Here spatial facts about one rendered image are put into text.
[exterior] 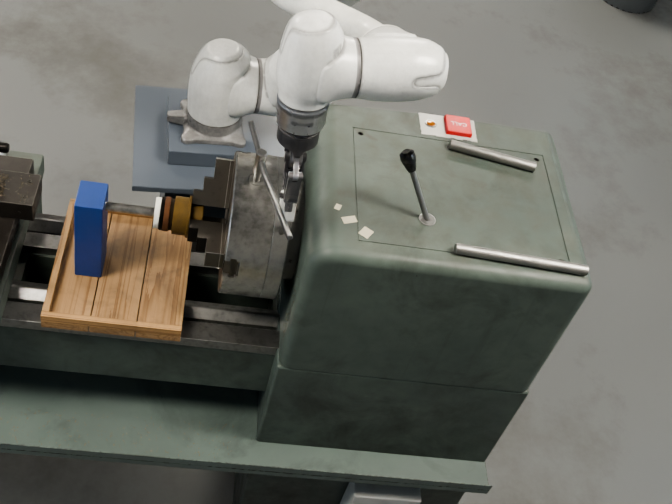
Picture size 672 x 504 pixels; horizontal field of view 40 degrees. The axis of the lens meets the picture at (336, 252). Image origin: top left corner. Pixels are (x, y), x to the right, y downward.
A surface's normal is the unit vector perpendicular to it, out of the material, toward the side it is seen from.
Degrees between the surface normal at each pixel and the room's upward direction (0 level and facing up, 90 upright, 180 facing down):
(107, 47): 0
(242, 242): 57
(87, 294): 0
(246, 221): 42
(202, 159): 90
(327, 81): 87
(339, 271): 90
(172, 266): 0
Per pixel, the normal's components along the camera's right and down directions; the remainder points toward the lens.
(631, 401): 0.20, -0.66
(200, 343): 0.02, 0.74
